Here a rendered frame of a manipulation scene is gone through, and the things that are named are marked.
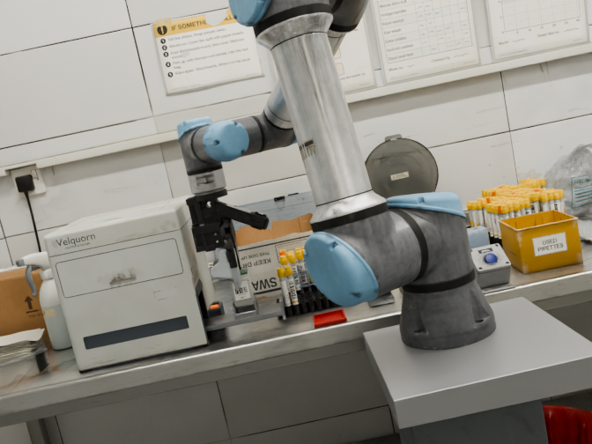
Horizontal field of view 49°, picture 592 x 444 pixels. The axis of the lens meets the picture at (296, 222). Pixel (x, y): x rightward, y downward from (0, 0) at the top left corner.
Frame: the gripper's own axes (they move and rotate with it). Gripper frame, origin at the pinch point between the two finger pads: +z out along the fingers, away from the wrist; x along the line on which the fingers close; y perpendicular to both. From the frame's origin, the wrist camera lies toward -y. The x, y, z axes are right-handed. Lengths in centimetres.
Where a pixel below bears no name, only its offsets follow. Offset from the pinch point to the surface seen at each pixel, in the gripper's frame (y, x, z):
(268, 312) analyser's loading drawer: -4.4, 2.2, 7.4
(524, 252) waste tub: -61, 1, 7
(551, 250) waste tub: -67, 1, 8
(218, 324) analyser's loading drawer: 6.4, 3.1, 7.4
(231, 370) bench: 5.6, 5.3, 17.1
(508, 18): -88, -58, -47
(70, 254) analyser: 32.2, 4.3, -14.0
